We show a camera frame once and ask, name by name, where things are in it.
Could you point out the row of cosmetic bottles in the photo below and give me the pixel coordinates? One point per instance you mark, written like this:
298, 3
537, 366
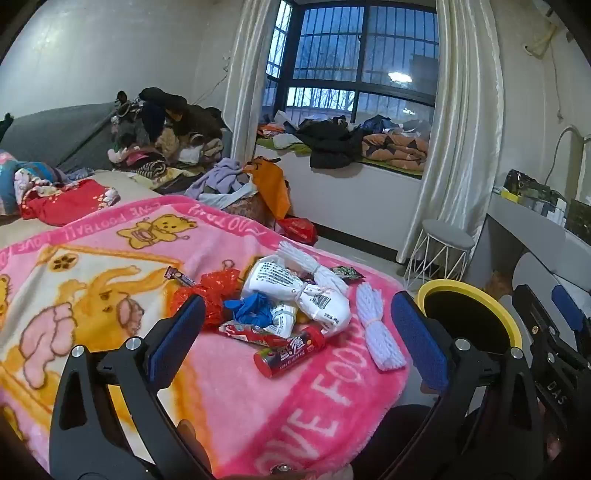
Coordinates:
559, 212

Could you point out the floral fabric basket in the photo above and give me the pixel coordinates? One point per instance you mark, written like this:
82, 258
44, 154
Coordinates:
249, 207

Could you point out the pile of mixed clothes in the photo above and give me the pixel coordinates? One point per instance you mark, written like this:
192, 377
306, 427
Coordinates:
171, 129

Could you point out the person's left hand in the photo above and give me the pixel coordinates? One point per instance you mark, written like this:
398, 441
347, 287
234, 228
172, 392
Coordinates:
194, 443

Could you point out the red cloth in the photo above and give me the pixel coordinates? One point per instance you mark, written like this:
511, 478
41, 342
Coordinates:
64, 203

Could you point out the white folded clothes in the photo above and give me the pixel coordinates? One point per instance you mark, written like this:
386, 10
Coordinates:
287, 140

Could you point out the white foam net bundle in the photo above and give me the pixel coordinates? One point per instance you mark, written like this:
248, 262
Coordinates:
295, 254
378, 327

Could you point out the orange fabric bag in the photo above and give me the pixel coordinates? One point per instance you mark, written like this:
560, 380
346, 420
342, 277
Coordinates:
272, 184

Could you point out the red plastic bag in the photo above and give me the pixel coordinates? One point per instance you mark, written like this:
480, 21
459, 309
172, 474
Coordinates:
298, 230

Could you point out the orange patterned box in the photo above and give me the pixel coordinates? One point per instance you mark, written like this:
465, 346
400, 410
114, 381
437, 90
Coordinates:
501, 282

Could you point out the barred window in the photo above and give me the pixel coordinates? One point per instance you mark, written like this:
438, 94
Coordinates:
323, 46

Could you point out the orange triangle pattern quilt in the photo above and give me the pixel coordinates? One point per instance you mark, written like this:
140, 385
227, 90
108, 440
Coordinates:
395, 147

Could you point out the red cylindrical snack can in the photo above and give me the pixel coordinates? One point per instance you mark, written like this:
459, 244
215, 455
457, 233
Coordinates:
286, 355

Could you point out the green snack wrapper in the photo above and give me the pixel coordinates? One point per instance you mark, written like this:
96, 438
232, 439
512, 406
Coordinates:
347, 273

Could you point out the red snack packet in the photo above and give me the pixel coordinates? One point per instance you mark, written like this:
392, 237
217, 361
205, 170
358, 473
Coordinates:
240, 333

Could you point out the dark stick wrapper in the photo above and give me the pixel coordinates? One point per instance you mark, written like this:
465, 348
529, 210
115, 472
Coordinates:
179, 276

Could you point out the person's black trouser leg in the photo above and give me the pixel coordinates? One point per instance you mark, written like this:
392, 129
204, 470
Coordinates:
397, 443

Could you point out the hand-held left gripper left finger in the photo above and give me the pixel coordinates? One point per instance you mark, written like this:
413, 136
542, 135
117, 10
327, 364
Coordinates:
178, 337

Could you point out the white printed plastic bag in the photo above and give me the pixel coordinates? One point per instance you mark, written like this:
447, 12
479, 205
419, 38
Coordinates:
277, 279

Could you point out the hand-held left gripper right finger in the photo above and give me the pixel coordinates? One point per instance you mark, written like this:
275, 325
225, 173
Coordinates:
418, 341

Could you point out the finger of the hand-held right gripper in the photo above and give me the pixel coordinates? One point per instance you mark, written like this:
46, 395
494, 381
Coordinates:
538, 318
568, 307

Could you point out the pink cartoon bear blanket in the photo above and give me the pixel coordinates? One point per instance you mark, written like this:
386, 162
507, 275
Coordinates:
115, 258

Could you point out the white window bench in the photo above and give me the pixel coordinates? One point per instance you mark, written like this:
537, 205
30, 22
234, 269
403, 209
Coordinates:
351, 203

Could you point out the blue rubber glove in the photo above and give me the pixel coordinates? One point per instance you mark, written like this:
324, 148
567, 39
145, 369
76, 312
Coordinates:
251, 309

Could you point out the yellow rimmed black bin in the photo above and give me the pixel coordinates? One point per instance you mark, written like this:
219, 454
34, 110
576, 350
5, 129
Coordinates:
455, 284

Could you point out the grey padded headboard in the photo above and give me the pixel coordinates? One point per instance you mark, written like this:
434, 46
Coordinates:
51, 134

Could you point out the grey dressing table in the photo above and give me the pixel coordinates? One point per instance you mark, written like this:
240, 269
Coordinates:
517, 221

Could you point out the cream satin curtain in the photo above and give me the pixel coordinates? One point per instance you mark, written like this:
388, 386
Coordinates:
457, 138
244, 92

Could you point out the blue pink printed cloth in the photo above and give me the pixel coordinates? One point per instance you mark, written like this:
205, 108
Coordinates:
27, 180

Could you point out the dark woven basket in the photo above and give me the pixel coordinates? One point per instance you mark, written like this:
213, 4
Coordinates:
579, 216

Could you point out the clothes on window sill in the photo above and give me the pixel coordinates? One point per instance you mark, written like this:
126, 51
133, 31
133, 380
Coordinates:
300, 150

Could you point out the dark blue clothes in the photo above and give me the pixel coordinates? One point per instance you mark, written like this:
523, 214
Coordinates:
381, 124

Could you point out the arched vanity mirror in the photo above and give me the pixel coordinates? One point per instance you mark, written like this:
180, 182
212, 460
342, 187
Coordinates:
572, 152

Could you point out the dark clear cosmetic bag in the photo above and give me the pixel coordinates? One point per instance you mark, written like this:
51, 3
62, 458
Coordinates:
526, 182

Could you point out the red crinkled plastic wrapper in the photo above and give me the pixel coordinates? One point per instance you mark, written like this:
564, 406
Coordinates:
212, 286

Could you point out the lavender garment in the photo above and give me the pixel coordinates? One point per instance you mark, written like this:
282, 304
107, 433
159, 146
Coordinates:
217, 177

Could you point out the grey rounded chair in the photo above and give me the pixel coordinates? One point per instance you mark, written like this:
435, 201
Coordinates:
531, 272

